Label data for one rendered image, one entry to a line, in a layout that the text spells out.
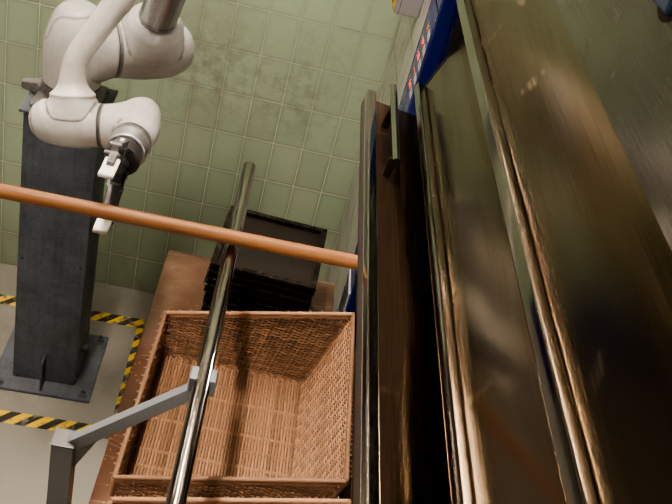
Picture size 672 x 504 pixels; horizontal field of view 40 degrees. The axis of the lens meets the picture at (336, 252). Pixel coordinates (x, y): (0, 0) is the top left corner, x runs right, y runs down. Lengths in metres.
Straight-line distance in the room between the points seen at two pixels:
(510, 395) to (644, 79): 0.41
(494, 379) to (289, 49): 1.96
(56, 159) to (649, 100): 1.96
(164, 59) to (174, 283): 0.64
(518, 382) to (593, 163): 0.28
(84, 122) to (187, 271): 0.76
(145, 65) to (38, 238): 0.62
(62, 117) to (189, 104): 1.01
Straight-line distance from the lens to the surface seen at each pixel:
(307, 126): 3.08
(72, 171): 2.64
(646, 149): 0.90
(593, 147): 1.07
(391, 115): 1.86
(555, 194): 1.08
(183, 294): 2.65
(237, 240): 1.83
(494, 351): 1.20
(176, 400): 1.60
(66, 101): 2.14
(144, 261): 3.47
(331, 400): 2.17
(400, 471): 1.18
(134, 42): 2.51
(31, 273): 2.88
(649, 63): 0.95
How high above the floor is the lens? 2.25
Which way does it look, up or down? 34 degrees down
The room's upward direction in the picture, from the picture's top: 16 degrees clockwise
